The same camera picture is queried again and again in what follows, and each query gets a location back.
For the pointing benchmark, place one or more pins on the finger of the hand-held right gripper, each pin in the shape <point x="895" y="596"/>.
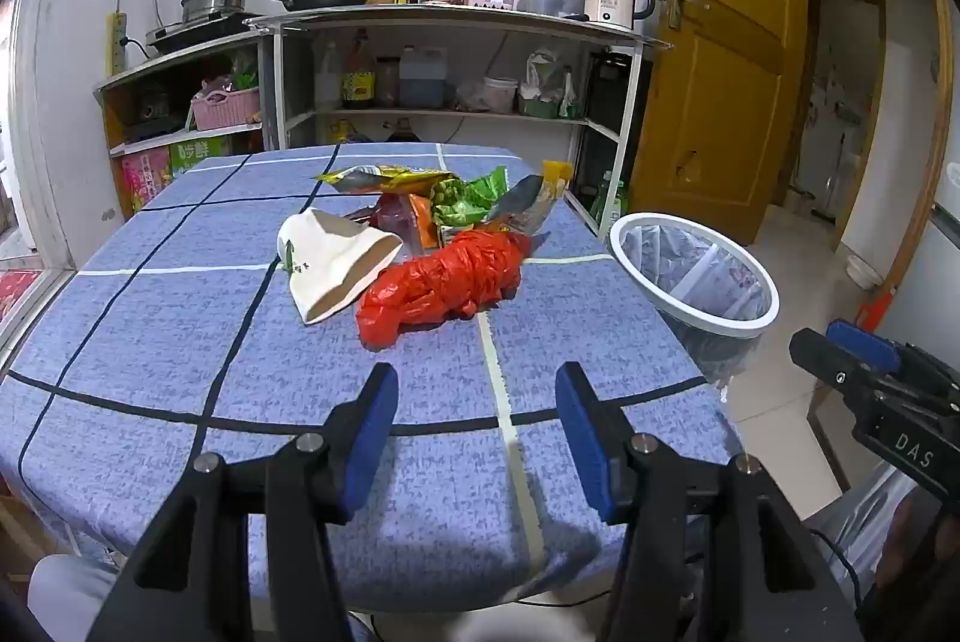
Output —
<point x="825" y="361"/>
<point x="862" y="342"/>

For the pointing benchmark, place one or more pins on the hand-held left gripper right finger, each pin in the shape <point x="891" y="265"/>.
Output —
<point x="581" y="439"/>

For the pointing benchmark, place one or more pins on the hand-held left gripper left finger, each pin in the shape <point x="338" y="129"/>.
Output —
<point x="371" y="432"/>

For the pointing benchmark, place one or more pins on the white trash bin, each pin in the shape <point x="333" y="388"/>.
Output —
<point x="679" y="267"/>

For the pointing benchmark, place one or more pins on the orange plastic object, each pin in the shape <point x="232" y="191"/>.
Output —
<point x="874" y="312"/>

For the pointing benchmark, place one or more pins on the white bowl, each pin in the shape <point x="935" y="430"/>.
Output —
<point x="862" y="271"/>

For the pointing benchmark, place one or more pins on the person's grey pants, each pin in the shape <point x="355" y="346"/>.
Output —
<point x="862" y="522"/>

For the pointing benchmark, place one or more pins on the white paper cup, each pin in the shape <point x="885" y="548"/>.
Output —
<point x="330" y="267"/>

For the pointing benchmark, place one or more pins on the red plastic bag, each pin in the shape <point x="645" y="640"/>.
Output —
<point x="450" y="278"/>

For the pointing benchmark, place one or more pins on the blue checked tablecloth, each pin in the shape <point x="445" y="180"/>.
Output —
<point x="150" y="349"/>

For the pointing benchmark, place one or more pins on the green bottle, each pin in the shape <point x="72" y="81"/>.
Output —
<point x="619" y="203"/>
<point x="604" y="196"/>

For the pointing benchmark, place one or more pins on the silver foil wrapper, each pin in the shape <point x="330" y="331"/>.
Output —
<point x="525" y="199"/>

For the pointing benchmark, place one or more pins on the yellow snack wrapper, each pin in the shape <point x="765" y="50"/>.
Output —
<point x="390" y="177"/>

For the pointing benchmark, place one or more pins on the green snack wrapper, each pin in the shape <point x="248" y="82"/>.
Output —
<point x="472" y="196"/>

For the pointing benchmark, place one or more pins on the yellow orange packet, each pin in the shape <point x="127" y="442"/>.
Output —
<point x="556" y="171"/>

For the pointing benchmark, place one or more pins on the yellow wooden door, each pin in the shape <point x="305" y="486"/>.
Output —
<point x="720" y="87"/>

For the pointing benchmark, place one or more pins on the yellow oil bottle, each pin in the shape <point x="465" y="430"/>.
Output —
<point x="341" y="133"/>

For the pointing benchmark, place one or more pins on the dark round bottle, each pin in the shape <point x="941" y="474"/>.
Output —
<point x="403" y="132"/>

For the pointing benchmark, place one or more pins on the green carton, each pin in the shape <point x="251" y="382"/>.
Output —
<point x="199" y="156"/>

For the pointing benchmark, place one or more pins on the pink carton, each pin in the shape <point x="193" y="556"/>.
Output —
<point x="146" y="181"/>

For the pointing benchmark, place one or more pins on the black appliance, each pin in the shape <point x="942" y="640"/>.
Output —
<point x="609" y="94"/>

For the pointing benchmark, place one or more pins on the clear plastic bag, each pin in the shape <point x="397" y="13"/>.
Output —
<point x="471" y="98"/>

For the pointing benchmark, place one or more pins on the brown jar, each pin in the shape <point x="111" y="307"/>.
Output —
<point x="387" y="83"/>

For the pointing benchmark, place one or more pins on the white plastic jug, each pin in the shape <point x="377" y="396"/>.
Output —
<point x="328" y="83"/>

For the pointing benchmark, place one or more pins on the blue grey jug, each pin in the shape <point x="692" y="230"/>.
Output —
<point x="424" y="83"/>

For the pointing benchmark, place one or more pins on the brown sauce bottle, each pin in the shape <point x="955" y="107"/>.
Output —
<point x="358" y="79"/>

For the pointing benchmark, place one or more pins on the white plastic tub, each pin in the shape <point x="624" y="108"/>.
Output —
<point x="501" y="96"/>

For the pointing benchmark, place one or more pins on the pink plastic basket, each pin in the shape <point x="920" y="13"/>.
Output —
<point x="225" y="111"/>

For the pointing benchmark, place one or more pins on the white and green bag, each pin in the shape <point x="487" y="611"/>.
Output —
<point x="547" y="79"/>

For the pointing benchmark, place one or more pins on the red patterned cloth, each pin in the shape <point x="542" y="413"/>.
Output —
<point x="19" y="295"/>

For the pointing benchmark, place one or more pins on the black stove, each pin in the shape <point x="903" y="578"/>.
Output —
<point x="154" y="113"/>

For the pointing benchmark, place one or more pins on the grey kitchen shelf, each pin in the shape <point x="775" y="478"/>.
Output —
<point x="187" y="53"/>

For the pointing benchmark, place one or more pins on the white metal kitchen shelf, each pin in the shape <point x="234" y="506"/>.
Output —
<point x="450" y="12"/>

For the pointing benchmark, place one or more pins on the black induction cooker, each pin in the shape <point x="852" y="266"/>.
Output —
<point x="180" y="33"/>

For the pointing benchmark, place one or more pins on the yellow power strip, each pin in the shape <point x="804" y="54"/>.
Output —
<point x="118" y="42"/>

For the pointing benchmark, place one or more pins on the wooden door frame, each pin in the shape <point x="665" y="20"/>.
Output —
<point x="922" y="124"/>

